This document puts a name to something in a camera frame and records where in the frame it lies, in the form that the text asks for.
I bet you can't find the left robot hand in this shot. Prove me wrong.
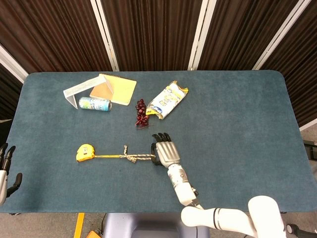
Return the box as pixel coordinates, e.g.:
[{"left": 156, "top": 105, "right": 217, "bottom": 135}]
[{"left": 0, "top": 143, "right": 23, "bottom": 206}]

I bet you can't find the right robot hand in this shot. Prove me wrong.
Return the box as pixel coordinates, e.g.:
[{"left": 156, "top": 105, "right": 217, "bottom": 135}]
[{"left": 150, "top": 132, "right": 181, "bottom": 167}]

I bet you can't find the braided beige rope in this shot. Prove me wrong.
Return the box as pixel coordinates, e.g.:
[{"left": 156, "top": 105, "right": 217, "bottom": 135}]
[{"left": 118, "top": 145, "right": 157, "bottom": 164}]

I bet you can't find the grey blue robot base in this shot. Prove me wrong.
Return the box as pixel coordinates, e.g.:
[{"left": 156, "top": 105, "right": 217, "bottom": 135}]
[{"left": 103, "top": 212, "right": 211, "bottom": 238}]

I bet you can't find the yellow tape measure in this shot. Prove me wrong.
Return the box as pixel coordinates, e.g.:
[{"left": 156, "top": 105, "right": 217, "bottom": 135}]
[{"left": 75, "top": 144, "right": 122, "bottom": 163}]

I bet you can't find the dark red grape bunch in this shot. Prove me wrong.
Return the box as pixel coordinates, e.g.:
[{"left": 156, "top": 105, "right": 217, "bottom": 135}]
[{"left": 135, "top": 99, "right": 155, "bottom": 129}]

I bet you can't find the white yellow snack package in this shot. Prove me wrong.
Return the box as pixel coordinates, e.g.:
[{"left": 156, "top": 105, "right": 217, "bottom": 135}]
[{"left": 145, "top": 80, "right": 189, "bottom": 120}]

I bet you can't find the blue felt table cover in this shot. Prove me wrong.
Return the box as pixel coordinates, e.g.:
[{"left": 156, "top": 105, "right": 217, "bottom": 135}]
[{"left": 0, "top": 70, "right": 314, "bottom": 214}]

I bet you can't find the yellow notepad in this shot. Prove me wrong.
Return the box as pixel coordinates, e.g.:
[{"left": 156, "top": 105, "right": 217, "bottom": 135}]
[{"left": 89, "top": 73, "right": 137, "bottom": 106}]

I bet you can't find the yellow floor strip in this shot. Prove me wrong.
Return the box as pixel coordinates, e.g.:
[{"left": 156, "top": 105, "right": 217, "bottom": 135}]
[{"left": 73, "top": 212, "right": 85, "bottom": 238}]

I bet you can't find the blue white drink can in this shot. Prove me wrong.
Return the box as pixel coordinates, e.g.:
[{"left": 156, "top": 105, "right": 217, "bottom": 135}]
[{"left": 78, "top": 97, "right": 112, "bottom": 112}]

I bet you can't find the brown folding screen panel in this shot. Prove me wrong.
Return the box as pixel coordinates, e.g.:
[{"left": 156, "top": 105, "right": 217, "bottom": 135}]
[
  {"left": 100, "top": 0, "right": 210, "bottom": 72},
  {"left": 252, "top": 0, "right": 317, "bottom": 131},
  {"left": 0, "top": 44, "right": 29, "bottom": 121},
  {"left": 188, "top": 0, "right": 312, "bottom": 71},
  {"left": 0, "top": 0, "right": 120, "bottom": 75}
]

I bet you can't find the white mesh metal bookend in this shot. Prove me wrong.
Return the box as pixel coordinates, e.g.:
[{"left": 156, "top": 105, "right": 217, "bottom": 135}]
[{"left": 63, "top": 75, "right": 115, "bottom": 110}]

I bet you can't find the black equipment piece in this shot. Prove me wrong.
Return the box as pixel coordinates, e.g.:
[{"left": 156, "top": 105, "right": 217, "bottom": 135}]
[{"left": 303, "top": 140, "right": 317, "bottom": 161}]

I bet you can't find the black caster wheel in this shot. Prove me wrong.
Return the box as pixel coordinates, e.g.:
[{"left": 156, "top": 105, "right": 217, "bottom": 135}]
[{"left": 286, "top": 223, "right": 317, "bottom": 237}]

